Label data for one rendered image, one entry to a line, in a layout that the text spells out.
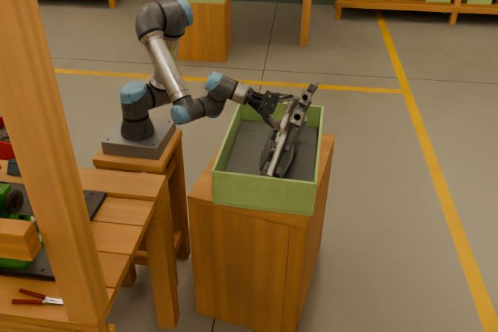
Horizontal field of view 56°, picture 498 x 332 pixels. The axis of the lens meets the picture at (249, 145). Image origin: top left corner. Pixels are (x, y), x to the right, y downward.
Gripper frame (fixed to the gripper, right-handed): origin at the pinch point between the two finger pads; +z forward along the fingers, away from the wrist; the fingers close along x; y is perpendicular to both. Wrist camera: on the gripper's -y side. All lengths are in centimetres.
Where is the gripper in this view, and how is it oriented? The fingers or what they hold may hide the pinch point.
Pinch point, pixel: (293, 117)
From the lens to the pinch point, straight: 179.6
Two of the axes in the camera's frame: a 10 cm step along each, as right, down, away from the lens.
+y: 1.4, -1.4, -9.8
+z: 9.2, 3.8, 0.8
